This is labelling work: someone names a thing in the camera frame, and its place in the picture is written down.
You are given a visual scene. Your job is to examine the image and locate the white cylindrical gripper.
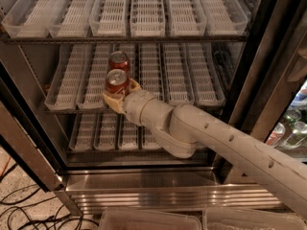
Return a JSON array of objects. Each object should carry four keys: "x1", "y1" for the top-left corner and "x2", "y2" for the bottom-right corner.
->
[{"x1": 103, "y1": 79, "x2": 156, "y2": 127}]

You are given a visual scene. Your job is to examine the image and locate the red coke can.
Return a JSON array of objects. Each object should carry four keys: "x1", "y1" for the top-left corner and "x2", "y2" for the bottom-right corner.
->
[
  {"x1": 108, "y1": 51, "x2": 130, "y2": 72},
  {"x1": 106, "y1": 69, "x2": 130, "y2": 94}
]

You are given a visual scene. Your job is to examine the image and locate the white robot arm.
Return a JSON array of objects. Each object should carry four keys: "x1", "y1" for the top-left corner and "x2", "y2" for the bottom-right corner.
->
[{"x1": 103, "y1": 79, "x2": 307, "y2": 219}]

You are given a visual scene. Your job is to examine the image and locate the left fridge door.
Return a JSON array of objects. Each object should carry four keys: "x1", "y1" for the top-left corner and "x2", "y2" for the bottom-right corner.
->
[{"x1": 0, "y1": 57, "x2": 70, "y2": 192}]

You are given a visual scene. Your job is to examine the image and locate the stainless steel fridge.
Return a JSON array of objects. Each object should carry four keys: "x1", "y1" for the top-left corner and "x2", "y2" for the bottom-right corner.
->
[{"x1": 0, "y1": 0, "x2": 306, "y2": 216}]

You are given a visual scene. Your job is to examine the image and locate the red can in right fridge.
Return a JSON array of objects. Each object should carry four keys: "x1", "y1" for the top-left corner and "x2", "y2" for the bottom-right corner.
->
[{"x1": 266, "y1": 123, "x2": 286, "y2": 147}]

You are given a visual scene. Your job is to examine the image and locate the left clear plastic bin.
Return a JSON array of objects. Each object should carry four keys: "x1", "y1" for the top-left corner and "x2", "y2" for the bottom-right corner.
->
[{"x1": 98, "y1": 208, "x2": 202, "y2": 230}]

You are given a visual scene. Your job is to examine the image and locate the clear plastic bin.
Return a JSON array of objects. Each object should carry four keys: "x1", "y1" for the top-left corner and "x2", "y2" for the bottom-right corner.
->
[
  {"x1": 202, "y1": 207, "x2": 307, "y2": 230},
  {"x1": 98, "y1": 208, "x2": 202, "y2": 230}
]

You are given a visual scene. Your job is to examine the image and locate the right clear plastic bin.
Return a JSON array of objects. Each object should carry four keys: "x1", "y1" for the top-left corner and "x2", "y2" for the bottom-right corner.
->
[{"x1": 202, "y1": 207, "x2": 307, "y2": 230}]

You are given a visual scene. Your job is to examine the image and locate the middle wire shelf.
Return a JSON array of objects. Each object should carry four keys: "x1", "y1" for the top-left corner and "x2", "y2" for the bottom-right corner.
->
[{"x1": 44, "y1": 105, "x2": 224, "y2": 114}]

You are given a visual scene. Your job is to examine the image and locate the wire shelf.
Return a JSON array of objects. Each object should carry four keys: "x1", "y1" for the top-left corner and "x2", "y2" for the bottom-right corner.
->
[
  {"x1": 44, "y1": 105, "x2": 224, "y2": 114},
  {"x1": 0, "y1": 33, "x2": 248, "y2": 44},
  {"x1": 65, "y1": 144, "x2": 212, "y2": 156}
]

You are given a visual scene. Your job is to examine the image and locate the bottom wire shelf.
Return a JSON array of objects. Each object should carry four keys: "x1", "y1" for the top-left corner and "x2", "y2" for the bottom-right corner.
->
[{"x1": 65, "y1": 144, "x2": 212, "y2": 156}]

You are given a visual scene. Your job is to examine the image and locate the orange floor cable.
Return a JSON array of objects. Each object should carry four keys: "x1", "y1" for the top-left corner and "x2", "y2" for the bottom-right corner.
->
[{"x1": 0, "y1": 155, "x2": 13, "y2": 179}]

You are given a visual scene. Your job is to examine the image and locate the top wire shelf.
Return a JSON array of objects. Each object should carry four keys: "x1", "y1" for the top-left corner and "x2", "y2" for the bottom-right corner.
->
[{"x1": 0, "y1": 33, "x2": 248, "y2": 44}]

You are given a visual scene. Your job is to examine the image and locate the black floor cables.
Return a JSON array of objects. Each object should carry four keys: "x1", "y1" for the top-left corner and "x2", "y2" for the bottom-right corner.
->
[{"x1": 0, "y1": 161, "x2": 100, "y2": 230}]

